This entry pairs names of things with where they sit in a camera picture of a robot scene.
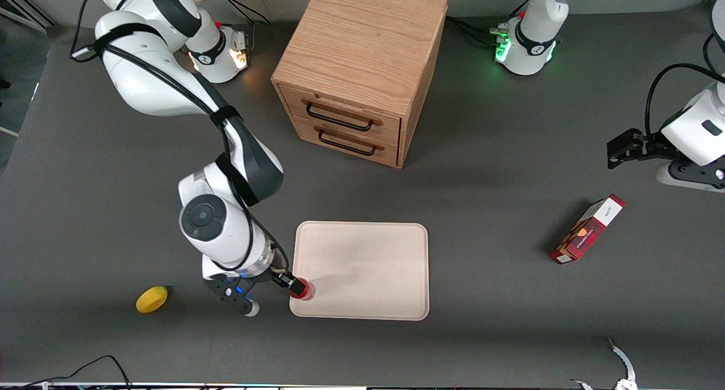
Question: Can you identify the beige rectangular tray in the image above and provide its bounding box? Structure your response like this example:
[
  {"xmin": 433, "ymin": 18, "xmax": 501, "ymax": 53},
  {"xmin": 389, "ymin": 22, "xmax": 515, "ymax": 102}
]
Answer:
[{"xmin": 289, "ymin": 221, "xmax": 430, "ymax": 322}]

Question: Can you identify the yellow lemon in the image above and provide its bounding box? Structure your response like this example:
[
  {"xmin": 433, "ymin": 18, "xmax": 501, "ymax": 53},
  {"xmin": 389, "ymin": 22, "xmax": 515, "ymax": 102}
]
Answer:
[{"xmin": 135, "ymin": 286, "xmax": 169, "ymax": 314}]

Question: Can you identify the red snack box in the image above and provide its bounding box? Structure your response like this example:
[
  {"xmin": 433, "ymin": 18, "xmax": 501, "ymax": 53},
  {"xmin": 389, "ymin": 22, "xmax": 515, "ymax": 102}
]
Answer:
[{"xmin": 549, "ymin": 194, "xmax": 626, "ymax": 265}]

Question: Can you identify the wooden drawer front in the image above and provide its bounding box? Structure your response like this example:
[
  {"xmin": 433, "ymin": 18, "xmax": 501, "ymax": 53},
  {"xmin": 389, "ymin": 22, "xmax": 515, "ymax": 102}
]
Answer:
[
  {"xmin": 279, "ymin": 84, "xmax": 403, "ymax": 148},
  {"xmin": 292, "ymin": 115, "xmax": 400, "ymax": 168}
]

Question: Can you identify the white curved plastic clip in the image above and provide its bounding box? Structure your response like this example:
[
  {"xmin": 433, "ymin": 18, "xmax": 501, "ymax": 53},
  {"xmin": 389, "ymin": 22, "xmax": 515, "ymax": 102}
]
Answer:
[{"xmin": 569, "ymin": 338, "xmax": 638, "ymax": 390}]

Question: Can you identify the wooden drawer cabinet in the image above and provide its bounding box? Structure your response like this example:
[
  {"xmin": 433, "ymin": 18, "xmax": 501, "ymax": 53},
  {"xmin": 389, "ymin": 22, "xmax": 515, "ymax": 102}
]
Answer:
[{"xmin": 271, "ymin": 0, "xmax": 449, "ymax": 169}]

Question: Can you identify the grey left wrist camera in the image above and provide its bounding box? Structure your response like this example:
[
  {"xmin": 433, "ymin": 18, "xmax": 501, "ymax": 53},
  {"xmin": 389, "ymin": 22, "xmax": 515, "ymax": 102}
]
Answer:
[{"xmin": 656, "ymin": 159, "xmax": 725, "ymax": 194}]

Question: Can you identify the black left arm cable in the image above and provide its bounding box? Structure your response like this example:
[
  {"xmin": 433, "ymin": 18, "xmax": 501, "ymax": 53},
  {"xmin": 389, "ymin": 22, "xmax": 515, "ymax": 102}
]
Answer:
[{"xmin": 646, "ymin": 33, "xmax": 725, "ymax": 136}]

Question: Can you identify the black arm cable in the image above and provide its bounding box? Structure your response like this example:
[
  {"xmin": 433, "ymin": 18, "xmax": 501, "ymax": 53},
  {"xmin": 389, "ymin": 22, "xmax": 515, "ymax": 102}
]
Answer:
[
  {"xmin": 69, "ymin": 0, "xmax": 289, "ymax": 277},
  {"xmin": 646, "ymin": 33, "xmax": 725, "ymax": 136}
]

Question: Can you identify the black loose cable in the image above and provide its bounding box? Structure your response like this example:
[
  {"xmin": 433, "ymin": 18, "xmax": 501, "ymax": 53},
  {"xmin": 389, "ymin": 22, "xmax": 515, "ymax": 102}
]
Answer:
[{"xmin": 17, "ymin": 355, "xmax": 134, "ymax": 390}]

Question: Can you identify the black drawer handle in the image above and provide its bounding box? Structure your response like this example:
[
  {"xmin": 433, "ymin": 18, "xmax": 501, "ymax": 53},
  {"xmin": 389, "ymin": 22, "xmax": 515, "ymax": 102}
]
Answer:
[
  {"xmin": 306, "ymin": 100, "xmax": 376, "ymax": 132},
  {"xmin": 317, "ymin": 128, "xmax": 379, "ymax": 156}
]

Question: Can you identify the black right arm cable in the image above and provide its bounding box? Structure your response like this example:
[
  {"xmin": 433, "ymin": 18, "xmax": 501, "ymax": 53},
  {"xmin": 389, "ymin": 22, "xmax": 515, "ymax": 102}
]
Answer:
[{"xmin": 69, "ymin": 0, "xmax": 289, "ymax": 277}]

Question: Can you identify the black base cable bundle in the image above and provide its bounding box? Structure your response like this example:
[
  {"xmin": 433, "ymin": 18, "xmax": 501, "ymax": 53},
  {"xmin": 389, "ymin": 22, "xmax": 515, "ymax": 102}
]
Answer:
[{"xmin": 446, "ymin": 15, "xmax": 502, "ymax": 46}]

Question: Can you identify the thin black base cable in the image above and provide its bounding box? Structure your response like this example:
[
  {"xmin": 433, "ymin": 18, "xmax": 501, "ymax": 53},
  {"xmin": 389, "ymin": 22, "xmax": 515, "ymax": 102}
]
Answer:
[{"xmin": 217, "ymin": 0, "xmax": 271, "ymax": 25}]

